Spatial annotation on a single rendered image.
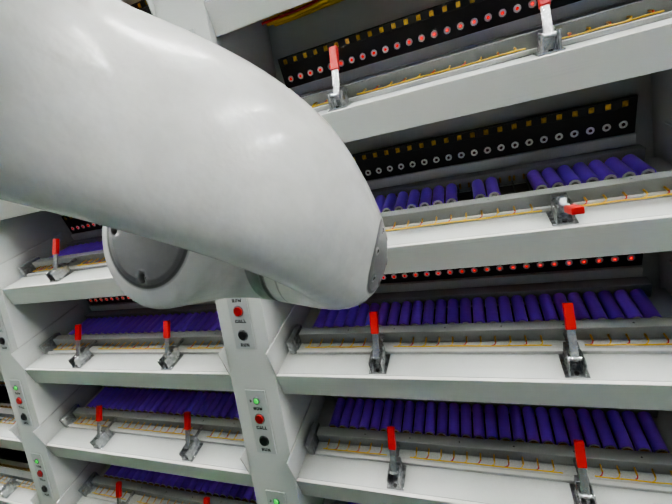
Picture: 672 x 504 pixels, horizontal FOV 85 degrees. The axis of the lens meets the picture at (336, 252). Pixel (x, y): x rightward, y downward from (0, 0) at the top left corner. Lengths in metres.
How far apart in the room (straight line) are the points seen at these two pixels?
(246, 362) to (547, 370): 0.47
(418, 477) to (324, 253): 0.59
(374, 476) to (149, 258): 0.59
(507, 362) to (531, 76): 0.38
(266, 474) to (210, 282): 0.62
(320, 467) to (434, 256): 0.44
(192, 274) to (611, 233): 0.47
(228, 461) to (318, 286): 0.71
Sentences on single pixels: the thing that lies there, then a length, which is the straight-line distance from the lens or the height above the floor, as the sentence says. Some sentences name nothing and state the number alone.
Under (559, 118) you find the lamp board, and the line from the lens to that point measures 0.68.
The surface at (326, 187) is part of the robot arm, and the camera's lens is 0.16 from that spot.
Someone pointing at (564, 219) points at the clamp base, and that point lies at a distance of 0.53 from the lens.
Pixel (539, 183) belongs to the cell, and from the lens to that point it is 0.60.
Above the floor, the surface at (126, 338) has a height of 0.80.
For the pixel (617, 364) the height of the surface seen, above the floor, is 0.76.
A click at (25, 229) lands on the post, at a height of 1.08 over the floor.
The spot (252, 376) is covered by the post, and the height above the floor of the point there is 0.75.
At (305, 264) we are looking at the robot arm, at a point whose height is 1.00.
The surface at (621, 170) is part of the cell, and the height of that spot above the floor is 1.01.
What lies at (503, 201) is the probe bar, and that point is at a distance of 0.55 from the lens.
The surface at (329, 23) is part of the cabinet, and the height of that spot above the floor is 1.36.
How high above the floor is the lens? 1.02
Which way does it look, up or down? 7 degrees down
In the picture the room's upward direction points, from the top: 9 degrees counter-clockwise
